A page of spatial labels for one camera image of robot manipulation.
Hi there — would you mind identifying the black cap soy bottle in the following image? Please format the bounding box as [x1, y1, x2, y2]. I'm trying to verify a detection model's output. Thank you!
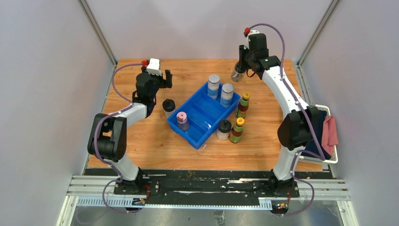
[231, 62, 246, 82]

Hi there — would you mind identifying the black lid jar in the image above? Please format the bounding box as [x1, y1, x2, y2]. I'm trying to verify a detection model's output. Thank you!
[216, 119, 232, 141]
[162, 99, 176, 118]

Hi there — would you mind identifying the silver lid millet jar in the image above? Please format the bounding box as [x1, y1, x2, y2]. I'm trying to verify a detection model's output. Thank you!
[220, 83, 234, 107]

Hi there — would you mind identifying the silver lid blue label jar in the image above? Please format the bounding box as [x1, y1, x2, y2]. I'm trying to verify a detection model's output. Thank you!
[207, 74, 220, 99]

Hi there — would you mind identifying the pink lid spice jar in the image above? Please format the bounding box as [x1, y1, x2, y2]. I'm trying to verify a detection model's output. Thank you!
[176, 112, 190, 131]

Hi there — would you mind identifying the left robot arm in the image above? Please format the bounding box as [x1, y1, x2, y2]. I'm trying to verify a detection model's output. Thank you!
[87, 66, 173, 194]

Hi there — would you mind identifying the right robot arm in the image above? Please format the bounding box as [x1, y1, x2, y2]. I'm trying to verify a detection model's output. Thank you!
[236, 29, 319, 197]

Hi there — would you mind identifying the red cap sauce bottle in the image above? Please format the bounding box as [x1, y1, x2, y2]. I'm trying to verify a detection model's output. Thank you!
[235, 92, 251, 118]

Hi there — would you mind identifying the blue divided plastic bin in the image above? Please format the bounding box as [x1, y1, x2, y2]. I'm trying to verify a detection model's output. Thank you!
[167, 82, 241, 149]

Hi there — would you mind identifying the yellow cap sauce bottle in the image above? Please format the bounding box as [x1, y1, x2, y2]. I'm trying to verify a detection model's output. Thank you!
[229, 117, 245, 143]

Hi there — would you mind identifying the dark blue cloth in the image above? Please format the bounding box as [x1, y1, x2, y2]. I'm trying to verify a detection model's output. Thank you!
[305, 110, 331, 160]

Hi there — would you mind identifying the pink cloth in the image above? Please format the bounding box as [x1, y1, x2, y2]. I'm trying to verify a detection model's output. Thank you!
[321, 115, 339, 156]

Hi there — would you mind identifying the white plastic basket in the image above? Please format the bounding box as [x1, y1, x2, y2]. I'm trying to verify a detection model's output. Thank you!
[299, 104, 339, 165]

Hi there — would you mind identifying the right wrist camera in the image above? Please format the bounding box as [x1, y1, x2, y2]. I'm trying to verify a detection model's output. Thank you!
[244, 29, 259, 50]

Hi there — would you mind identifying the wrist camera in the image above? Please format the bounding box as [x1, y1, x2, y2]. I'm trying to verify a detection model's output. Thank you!
[146, 58, 162, 76]
[244, 29, 259, 50]

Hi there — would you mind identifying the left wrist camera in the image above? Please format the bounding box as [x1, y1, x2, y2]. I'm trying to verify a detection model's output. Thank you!
[146, 58, 162, 76]

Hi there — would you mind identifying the right aluminium frame post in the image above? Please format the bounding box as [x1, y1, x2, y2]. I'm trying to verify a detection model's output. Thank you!
[297, 0, 341, 67]

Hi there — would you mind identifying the aluminium frame post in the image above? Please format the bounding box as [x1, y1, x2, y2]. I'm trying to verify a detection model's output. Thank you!
[77, 0, 118, 67]
[297, 0, 341, 67]

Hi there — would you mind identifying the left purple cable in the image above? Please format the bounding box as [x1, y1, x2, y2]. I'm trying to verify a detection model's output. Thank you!
[93, 60, 149, 214]

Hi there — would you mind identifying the purple cable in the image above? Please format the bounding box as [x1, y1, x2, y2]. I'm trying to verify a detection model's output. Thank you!
[93, 60, 149, 214]
[243, 23, 315, 218]

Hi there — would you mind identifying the left aluminium frame post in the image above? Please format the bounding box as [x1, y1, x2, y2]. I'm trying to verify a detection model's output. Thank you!
[77, 0, 118, 67]

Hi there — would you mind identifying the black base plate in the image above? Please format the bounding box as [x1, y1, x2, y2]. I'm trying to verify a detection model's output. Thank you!
[113, 169, 301, 207]

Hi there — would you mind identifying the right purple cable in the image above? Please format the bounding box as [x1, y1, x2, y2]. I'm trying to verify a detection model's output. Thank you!
[243, 23, 315, 218]

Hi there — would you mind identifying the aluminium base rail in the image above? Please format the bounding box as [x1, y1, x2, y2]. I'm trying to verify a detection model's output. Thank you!
[56, 174, 359, 226]

